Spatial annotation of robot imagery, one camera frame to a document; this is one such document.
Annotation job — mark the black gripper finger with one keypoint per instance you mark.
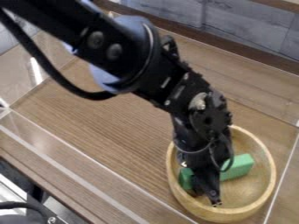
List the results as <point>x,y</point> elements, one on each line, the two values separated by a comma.
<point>189,183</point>
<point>210,186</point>

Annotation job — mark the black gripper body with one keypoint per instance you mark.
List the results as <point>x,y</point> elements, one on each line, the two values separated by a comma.
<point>202,135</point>

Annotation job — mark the round wooden bowl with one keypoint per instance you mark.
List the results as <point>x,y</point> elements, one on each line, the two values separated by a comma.
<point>243,194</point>

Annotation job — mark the green rectangular block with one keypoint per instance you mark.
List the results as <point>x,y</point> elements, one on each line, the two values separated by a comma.
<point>241,168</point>

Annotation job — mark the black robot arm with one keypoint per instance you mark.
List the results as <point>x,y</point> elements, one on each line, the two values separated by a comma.
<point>137,61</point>

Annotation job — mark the black metal frame bracket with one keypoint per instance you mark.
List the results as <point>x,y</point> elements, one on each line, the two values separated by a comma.
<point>47,211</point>

